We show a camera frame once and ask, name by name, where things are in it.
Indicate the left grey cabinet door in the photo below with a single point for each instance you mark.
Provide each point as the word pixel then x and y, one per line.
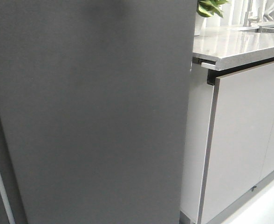
pixel 243 114

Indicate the white cabinet side panel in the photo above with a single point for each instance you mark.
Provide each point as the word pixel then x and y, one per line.
pixel 197 127

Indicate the white plant pot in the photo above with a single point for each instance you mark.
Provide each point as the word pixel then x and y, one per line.
pixel 199 20

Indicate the grey kitchen countertop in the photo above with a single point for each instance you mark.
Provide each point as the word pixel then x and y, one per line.
pixel 222 48

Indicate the green potted plant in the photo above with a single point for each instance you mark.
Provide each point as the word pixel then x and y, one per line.
pixel 208 8

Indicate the steel kitchen faucet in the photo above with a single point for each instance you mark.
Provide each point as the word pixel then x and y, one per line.
pixel 249 18

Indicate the sink drain tray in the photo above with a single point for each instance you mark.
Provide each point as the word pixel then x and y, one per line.
pixel 268 29

